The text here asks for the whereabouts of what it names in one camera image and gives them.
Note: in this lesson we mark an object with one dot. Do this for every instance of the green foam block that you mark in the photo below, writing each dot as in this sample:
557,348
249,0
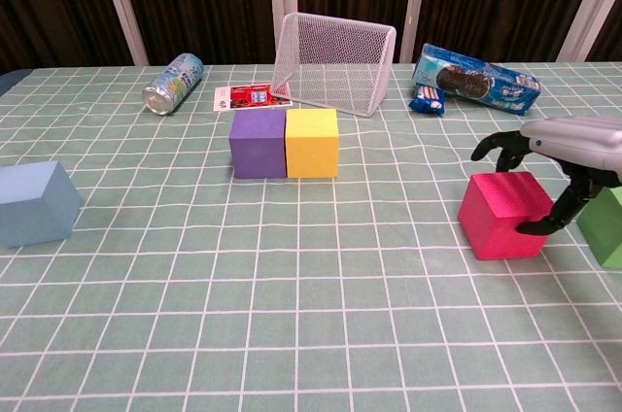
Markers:
602,237

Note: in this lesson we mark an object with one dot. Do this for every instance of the light blue foam block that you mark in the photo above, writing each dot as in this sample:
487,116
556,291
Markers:
34,208

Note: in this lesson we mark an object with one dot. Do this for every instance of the red white card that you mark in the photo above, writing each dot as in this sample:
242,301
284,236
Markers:
243,96

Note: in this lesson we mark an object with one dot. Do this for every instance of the long blue cookie box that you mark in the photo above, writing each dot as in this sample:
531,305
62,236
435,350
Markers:
486,84

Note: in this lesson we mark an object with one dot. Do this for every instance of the green checked tablecloth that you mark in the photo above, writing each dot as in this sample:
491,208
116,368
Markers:
311,285

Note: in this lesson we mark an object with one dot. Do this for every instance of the yellow foam block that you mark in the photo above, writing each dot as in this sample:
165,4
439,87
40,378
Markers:
311,149

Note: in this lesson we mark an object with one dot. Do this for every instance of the green blue drink can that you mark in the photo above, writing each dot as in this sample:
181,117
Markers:
175,84

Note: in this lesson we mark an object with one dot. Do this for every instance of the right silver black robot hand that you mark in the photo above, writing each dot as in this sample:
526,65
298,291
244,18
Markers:
583,140

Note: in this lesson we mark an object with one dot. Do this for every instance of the red foam block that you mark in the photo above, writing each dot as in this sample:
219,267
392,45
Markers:
495,217

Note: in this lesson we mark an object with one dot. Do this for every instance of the purple foam block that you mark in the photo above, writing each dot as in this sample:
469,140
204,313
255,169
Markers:
257,149

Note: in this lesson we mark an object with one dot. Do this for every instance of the dark blue table pad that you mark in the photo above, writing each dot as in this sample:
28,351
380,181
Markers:
7,81

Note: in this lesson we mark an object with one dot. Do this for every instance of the small blue cookie packet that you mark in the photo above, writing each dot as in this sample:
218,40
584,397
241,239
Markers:
427,101

